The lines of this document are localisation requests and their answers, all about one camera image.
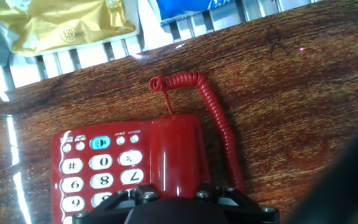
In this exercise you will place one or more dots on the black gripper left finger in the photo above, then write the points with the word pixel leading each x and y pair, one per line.
pixel 110 208

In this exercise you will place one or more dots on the red telephone handset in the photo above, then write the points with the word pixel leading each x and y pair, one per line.
pixel 176 155

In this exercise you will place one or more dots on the red telephone base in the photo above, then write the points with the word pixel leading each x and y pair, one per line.
pixel 82 146

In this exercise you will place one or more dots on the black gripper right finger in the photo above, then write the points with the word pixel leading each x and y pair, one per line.
pixel 247 207

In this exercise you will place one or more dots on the gold snack packet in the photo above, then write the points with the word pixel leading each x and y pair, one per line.
pixel 64 25

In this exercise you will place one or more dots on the dark wooden board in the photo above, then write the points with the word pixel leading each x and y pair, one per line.
pixel 291 93

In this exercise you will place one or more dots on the blue tissue pack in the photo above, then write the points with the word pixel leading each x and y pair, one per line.
pixel 191 7

